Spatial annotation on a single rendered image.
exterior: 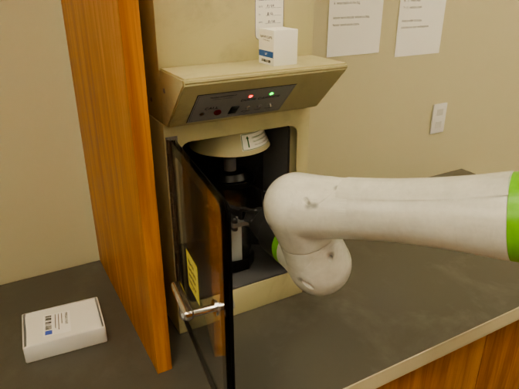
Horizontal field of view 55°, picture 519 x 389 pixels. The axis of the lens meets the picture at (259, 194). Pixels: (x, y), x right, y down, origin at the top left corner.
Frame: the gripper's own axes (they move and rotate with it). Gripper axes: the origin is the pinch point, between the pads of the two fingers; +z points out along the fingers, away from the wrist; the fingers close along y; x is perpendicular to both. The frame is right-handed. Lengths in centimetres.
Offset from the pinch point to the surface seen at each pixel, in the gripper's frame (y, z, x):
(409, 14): -82, 33, -34
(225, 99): 9.1, -18.0, -26.4
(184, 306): 25.3, -35.8, -0.8
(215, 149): 6.1, -5.6, -13.3
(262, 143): -4.0, -7.2, -13.3
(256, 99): 2.6, -16.8, -25.3
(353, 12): -59, 33, -35
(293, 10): -9.1, -10.1, -39.7
